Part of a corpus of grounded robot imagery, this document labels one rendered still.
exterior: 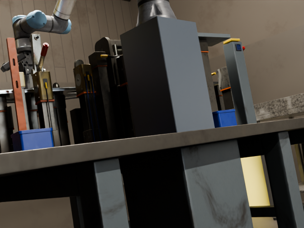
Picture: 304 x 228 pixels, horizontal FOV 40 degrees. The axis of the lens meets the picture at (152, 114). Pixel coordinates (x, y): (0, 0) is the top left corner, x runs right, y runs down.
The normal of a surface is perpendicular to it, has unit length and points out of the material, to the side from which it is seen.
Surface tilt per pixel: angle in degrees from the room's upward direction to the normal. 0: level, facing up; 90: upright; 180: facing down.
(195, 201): 90
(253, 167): 93
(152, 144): 90
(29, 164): 90
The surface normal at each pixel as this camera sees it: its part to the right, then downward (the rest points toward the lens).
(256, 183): 0.20, -0.08
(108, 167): 0.68, -0.18
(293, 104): -0.73, 0.05
